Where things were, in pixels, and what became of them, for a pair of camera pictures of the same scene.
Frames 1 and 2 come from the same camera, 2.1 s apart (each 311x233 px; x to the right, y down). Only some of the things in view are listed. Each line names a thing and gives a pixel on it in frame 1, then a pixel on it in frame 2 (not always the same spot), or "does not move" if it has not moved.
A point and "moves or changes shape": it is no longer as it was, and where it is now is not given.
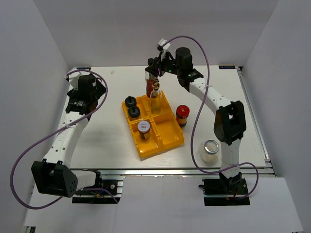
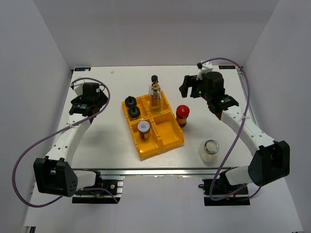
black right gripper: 153,68 → 189,81
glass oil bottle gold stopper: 155,97 does not move
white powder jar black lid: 130,101 does not move
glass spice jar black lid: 134,111 does not move
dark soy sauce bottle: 149,78 moves or changes shape
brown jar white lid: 144,128 does not move
